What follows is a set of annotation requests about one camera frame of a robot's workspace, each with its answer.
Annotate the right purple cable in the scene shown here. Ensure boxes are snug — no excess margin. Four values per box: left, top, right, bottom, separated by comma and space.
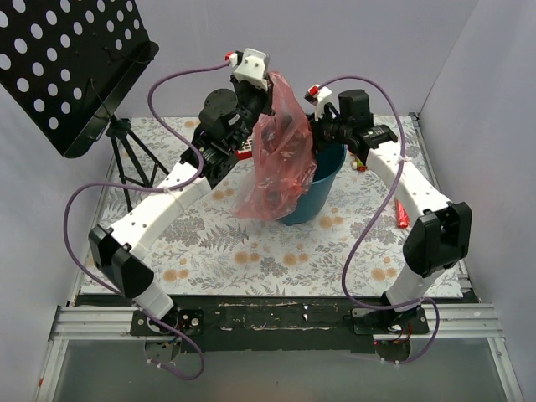
316, 75, 441, 365

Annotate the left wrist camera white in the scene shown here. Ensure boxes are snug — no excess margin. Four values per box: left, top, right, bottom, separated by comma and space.
224, 48, 270, 92

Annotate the red white window toy block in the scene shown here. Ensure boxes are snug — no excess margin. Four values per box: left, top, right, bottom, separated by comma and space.
234, 136, 253, 161

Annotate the red plastic trash bag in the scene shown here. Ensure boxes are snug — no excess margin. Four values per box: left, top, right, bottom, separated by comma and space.
234, 71, 317, 221

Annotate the small rolled red bag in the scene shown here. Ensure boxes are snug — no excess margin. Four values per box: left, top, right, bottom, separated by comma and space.
394, 198, 410, 229

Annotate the aluminium frame rail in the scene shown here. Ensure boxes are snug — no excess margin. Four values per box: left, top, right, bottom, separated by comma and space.
35, 111, 524, 402

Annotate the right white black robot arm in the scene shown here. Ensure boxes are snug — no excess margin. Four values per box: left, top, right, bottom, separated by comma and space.
305, 85, 472, 333

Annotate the black perforated music stand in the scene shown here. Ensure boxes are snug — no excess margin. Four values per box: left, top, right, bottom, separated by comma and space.
0, 0, 185, 214

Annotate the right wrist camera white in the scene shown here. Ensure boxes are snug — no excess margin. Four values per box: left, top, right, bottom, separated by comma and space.
304, 84, 332, 121

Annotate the teal plastic trash bin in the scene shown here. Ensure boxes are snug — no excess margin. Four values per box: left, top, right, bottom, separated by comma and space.
279, 144, 347, 226

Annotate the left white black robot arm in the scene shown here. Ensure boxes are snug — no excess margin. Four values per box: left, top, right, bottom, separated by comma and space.
89, 78, 272, 335

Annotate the purple cable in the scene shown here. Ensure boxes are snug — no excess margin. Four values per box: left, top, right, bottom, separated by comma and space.
62, 60, 235, 381
316, 75, 441, 365

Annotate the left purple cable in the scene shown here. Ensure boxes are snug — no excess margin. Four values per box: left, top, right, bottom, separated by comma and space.
62, 60, 235, 381

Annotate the floral patterned table mat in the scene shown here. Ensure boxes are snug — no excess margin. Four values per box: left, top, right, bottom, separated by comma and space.
79, 116, 466, 299

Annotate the colourful toy block car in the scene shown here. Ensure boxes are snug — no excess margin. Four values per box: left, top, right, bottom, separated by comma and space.
351, 154, 368, 172

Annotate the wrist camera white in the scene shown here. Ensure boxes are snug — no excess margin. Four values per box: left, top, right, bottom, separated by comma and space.
304, 84, 332, 121
224, 48, 270, 92

